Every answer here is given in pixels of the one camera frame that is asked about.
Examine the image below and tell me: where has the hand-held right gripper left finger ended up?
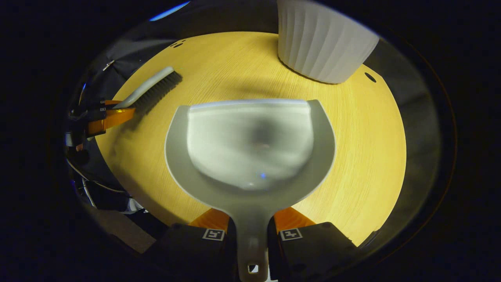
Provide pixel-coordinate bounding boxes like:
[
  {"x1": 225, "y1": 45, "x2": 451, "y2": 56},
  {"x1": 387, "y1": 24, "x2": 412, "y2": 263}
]
[{"x1": 156, "y1": 208, "x2": 240, "y2": 282}]

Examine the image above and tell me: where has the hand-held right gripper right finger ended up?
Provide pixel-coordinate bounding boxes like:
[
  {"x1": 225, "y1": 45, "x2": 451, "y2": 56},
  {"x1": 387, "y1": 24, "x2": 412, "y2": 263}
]
[{"x1": 268, "y1": 206, "x2": 359, "y2": 282}]

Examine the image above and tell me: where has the small grey broom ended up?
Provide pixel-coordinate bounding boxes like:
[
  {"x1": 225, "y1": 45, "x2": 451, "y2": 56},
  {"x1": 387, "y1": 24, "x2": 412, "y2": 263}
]
[{"x1": 113, "y1": 66, "x2": 183, "y2": 115}]

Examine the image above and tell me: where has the grey plastic dustpan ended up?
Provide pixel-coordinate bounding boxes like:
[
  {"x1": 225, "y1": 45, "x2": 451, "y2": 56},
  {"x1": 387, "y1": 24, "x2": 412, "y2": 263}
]
[{"x1": 164, "y1": 98, "x2": 337, "y2": 282}]

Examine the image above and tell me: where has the white ribbed garbage bin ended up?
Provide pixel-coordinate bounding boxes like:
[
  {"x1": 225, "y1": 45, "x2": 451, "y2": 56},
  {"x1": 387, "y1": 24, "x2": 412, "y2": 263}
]
[{"x1": 277, "y1": 0, "x2": 380, "y2": 85}]

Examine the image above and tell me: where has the wooden desktop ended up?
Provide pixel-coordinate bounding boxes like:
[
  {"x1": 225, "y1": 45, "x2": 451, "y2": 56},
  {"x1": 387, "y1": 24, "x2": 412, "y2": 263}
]
[{"x1": 96, "y1": 31, "x2": 408, "y2": 247}]

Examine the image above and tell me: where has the grey fabric pad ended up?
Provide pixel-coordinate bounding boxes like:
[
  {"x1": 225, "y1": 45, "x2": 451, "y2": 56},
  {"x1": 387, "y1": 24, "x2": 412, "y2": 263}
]
[{"x1": 89, "y1": 209, "x2": 157, "y2": 254}]

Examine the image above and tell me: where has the black backdrop cloth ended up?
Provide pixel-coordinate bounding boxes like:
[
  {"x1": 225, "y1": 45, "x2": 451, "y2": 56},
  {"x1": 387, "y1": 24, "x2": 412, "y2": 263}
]
[{"x1": 76, "y1": 0, "x2": 443, "y2": 251}]

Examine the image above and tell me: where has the thin white cable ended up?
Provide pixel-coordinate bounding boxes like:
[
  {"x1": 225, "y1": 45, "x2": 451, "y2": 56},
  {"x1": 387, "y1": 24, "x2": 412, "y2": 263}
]
[{"x1": 66, "y1": 157, "x2": 130, "y2": 209}]

